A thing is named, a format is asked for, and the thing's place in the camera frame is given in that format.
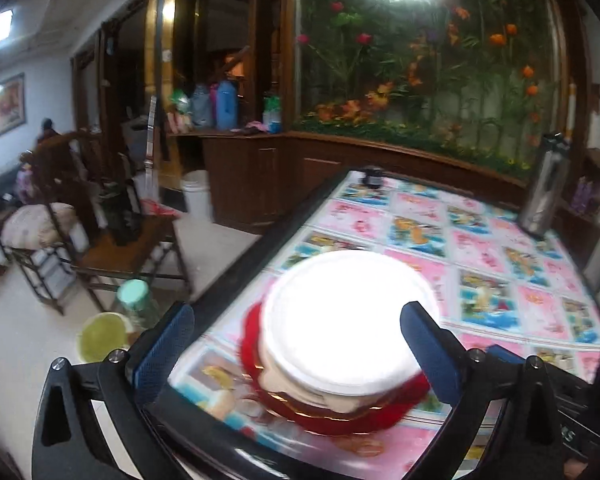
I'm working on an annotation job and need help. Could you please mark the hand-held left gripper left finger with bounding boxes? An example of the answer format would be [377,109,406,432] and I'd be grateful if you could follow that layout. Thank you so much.
[32,301,196,480]

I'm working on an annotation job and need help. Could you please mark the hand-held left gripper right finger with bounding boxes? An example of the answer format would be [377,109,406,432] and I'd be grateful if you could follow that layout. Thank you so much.
[399,301,567,480]

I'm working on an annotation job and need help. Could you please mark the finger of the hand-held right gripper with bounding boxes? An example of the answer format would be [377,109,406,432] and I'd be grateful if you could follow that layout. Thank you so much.
[487,344,531,368]

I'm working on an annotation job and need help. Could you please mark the large white bowl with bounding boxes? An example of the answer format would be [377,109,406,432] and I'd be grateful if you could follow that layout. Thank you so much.
[257,250,438,397]

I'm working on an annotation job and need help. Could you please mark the stack of red plates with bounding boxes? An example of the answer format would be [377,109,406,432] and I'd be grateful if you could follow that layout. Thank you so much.
[237,302,431,436]

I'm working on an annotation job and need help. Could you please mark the beige plastic bowl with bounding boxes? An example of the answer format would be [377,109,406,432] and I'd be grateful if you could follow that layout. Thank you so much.
[257,355,361,413]

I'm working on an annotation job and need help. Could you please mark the green lidded jar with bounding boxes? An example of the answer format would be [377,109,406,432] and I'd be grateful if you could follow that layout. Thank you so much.
[116,279,156,328]

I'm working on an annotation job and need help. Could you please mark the green bowl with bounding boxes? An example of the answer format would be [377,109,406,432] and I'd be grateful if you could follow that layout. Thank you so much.
[76,312,131,365]

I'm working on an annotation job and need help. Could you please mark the printed fruit tablecloth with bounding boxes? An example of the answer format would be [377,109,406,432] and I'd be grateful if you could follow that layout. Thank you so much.
[167,170,600,480]

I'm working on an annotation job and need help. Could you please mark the black bag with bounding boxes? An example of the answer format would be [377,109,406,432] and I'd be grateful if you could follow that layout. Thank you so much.
[102,187,142,247]

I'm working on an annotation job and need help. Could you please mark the white plastic bucket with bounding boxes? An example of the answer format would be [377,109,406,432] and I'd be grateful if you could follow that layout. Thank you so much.
[181,170,215,223]

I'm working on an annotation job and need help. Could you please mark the stainless steel thermos jug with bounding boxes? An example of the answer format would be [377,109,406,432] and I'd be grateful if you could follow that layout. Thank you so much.
[517,132,571,240]

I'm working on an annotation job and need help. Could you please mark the beige cushion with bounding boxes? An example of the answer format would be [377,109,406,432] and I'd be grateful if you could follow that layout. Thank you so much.
[2,204,77,250]

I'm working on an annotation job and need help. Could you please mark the dark wooden cabinet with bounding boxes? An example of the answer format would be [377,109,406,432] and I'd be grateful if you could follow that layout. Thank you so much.
[167,127,600,266]

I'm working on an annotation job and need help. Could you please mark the dark ornate wooden chair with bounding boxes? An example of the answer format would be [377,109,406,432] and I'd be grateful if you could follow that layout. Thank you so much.
[10,132,88,306]

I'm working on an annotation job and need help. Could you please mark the grey-blue thermos flask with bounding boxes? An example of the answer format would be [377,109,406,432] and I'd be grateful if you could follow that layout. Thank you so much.
[191,84,213,127]

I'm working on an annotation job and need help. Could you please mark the blue thermos flask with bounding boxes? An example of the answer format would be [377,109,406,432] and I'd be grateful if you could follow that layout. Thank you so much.
[215,80,238,131]

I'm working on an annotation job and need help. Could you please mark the green plastic bottle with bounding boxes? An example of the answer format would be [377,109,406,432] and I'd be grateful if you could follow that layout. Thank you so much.
[262,94,283,134]

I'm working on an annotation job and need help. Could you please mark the artificial flower display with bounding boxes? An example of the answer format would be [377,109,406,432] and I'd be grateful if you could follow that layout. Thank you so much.
[295,0,568,171]

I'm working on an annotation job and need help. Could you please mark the metal handled mop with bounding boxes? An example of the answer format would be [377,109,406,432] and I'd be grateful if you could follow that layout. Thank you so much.
[142,95,181,218]

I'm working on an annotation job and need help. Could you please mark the framed wall picture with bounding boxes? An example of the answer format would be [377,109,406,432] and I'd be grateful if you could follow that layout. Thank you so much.
[0,72,26,147]

